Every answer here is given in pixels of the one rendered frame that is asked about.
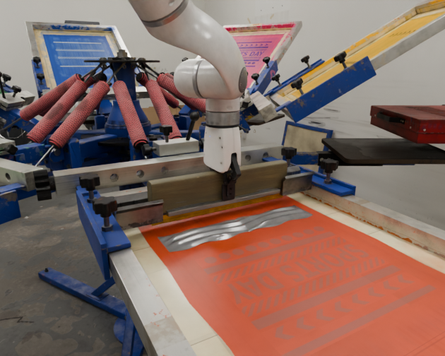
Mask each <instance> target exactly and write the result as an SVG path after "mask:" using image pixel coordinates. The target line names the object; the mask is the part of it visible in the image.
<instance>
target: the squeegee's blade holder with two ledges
mask: <svg viewBox="0 0 445 356"><path fill-rule="evenodd" d="M279 193H280V189H278V188H276V189H269V190H265V191H260V192H256V193H252V194H245V195H241V196H236V197H235V199H232V200H229V201H223V200H222V199H220V200H217V201H211V202H207V203H200V204H196V205H192V206H186V207H182V208H175V209H172V210H167V216H168V217H171V216H175V215H181V214H185V213H190V212H194V211H198V210H204V209H208V208H214V207H218V206H223V205H227V204H231V203H237V202H241V201H247V200H251V199H255V198H261V197H264V196H270V195H274V194H279Z"/></svg>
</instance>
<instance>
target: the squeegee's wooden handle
mask: <svg viewBox="0 0 445 356"><path fill-rule="evenodd" d="M240 171H241V173H242V175H241V176H240V177H239V178H238V179H237V182H236V184H235V196H241V195H245V194H252V193H256V192H260V191H265V190H269V189H276V188H278V189H280V191H281V182H282V178H283V177H286V176H287V162H286V161H284V160H276V161H270V162H262V163H257V164H253V165H244V166H240ZM222 184H224V183H223V174H222V173H220V172H218V171H216V170H213V171H208V172H199V173H195V174H186V175H182V176H176V177H168V178H163V179H155V180H150V181H148V182H147V190H148V202H149V201H156V200H160V199H163V201H164V203H163V205H162V210H163V215H167V210H172V209H175V208H182V207H186V206H192V205H196V204H200V203H207V202H211V201H217V200H220V199H222Z"/></svg>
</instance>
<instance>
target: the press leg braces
mask: <svg viewBox="0 0 445 356"><path fill-rule="evenodd" d="M114 284H115V281H114V278H113V277H112V276H111V277H110V279H109V280H106V281H105V282H104V283H103V284H101V286H99V287H98V288H95V289H93V290H91V291H90V292H89V293H87V294H86V295H87V296H89V297H92V298H93V299H96V300H97V301H100V300H101V299H103V298H105V297H106V296H108V295H109V294H108V293H106V292H105V291H106V290H108V289H109V288H110V287H111V286H113V285H114ZM135 331H136V327H135V326H134V323H133V321H132V319H131V316H130V314H129V312H128V310H127V314H126V324H125V329H124V339H123V345H122V350H121V356H132V355H133V348H134V337H135Z"/></svg>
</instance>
